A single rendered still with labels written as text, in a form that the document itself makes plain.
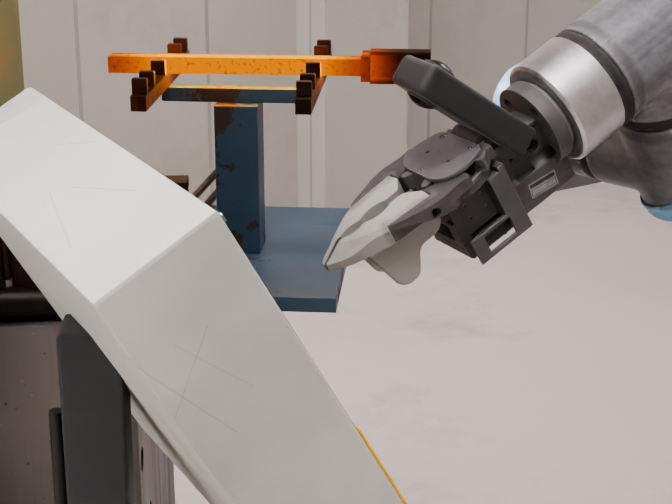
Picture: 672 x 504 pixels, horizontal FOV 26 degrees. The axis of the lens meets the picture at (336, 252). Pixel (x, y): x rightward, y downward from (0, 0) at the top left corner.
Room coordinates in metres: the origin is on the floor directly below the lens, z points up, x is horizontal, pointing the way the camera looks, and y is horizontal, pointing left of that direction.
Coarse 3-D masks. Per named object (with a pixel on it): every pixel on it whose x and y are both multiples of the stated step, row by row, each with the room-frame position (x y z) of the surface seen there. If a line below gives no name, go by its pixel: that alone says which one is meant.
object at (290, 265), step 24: (288, 216) 2.10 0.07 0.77; (312, 216) 2.10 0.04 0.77; (336, 216) 2.10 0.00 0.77; (288, 240) 1.98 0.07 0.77; (312, 240) 1.98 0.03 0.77; (264, 264) 1.88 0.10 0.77; (288, 264) 1.88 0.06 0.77; (312, 264) 1.88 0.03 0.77; (288, 288) 1.78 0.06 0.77; (312, 288) 1.78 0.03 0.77; (336, 288) 1.78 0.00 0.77
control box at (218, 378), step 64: (0, 128) 0.96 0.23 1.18; (64, 128) 0.90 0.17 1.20; (0, 192) 0.86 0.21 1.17; (64, 192) 0.81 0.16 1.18; (128, 192) 0.77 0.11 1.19; (64, 256) 0.74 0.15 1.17; (128, 256) 0.70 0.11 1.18; (192, 256) 0.70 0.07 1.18; (128, 320) 0.68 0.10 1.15; (192, 320) 0.70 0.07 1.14; (256, 320) 0.72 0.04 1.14; (128, 384) 0.83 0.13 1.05; (192, 384) 0.70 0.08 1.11; (256, 384) 0.72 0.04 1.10; (320, 384) 0.73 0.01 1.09; (192, 448) 0.71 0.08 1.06; (256, 448) 0.72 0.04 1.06; (320, 448) 0.73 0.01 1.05
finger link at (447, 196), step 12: (468, 168) 1.07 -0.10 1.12; (456, 180) 1.04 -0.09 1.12; (468, 180) 1.04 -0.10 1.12; (432, 192) 1.04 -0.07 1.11; (444, 192) 1.03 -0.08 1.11; (456, 192) 1.04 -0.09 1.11; (420, 204) 1.03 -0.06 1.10; (432, 204) 1.03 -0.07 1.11; (444, 204) 1.03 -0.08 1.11; (456, 204) 1.04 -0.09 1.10; (408, 216) 1.03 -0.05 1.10; (420, 216) 1.03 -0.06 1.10; (432, 216) 1.03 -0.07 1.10; (396, 228) 1.03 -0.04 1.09; (408, 228) 1.03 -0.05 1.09; (396, 240) 1.03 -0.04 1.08
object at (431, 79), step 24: (408, 72) 1.06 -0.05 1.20; (432, 72) 1.04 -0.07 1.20; (432, 96) 1.04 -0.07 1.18; (456, 96) 1.05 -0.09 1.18; (480, 96) 1.06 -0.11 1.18; (456, 120) 1.08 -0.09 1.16; (480, 120) 1.06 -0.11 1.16; (504, 120) 1.07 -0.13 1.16; (504, 144) 1.08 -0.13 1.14; (528, 144) 1.09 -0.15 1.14
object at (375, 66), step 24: (120, 72) 1.95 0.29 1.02; (168, 72) 1.95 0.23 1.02; (192, 72) 1.95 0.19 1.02; (216, 72) 1.94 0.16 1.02; (240, 72) 1.94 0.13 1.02; (264, 72) 1.94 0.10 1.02; (288, 72) 1.94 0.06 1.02; (336, 72) 1.93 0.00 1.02; (360, 72) 1.93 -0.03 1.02; (384, 72) 1.94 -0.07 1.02
